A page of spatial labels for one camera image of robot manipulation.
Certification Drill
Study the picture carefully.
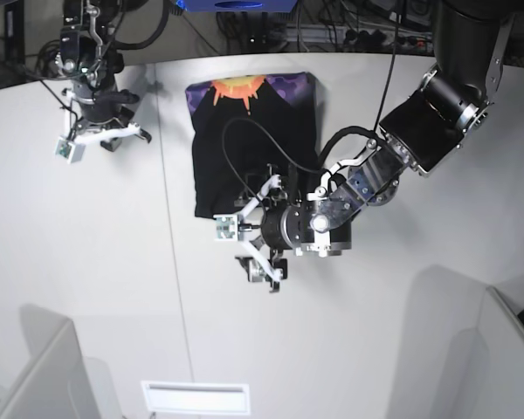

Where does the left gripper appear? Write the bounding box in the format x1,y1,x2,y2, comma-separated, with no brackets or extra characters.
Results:
235,164,303,292

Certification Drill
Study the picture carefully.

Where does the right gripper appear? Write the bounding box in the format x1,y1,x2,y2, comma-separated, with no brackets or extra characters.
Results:
63,86,152,151

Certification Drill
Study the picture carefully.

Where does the black T-shirt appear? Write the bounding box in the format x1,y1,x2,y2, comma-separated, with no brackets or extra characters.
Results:
185,72,319,219

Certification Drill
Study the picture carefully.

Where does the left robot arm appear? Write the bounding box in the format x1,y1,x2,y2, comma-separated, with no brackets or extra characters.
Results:
231,1,524,292

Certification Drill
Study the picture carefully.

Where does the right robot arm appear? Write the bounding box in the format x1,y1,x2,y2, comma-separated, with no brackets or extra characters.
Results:
55,1,175,163

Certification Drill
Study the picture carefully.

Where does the blue box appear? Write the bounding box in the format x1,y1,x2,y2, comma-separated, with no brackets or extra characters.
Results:
176,0,297,12

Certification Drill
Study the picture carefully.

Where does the white power strip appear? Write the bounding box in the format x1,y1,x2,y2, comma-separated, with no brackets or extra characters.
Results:
283,24,436,48

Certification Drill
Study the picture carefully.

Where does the white table slot plate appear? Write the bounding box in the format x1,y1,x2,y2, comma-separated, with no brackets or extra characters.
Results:
141,381,251,416

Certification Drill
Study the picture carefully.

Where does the white partition panel left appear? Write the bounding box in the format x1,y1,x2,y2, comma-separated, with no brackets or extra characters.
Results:
0,306,123,418

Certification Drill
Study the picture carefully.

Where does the white partition panel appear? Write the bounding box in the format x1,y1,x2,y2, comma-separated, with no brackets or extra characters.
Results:
0,306,123,418
445,285,524,419

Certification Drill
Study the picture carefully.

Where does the white partition panel right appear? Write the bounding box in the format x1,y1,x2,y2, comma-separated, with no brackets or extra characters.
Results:
445,285,524,419

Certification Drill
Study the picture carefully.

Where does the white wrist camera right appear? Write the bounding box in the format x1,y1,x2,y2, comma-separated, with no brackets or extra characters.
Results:
54,137,86,164

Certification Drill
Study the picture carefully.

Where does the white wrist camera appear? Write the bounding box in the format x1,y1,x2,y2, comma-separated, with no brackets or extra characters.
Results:
214,214,240,242
54,137,86,164

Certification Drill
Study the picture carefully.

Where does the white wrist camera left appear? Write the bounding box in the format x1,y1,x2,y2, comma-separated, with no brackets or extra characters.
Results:
214,214,240,242

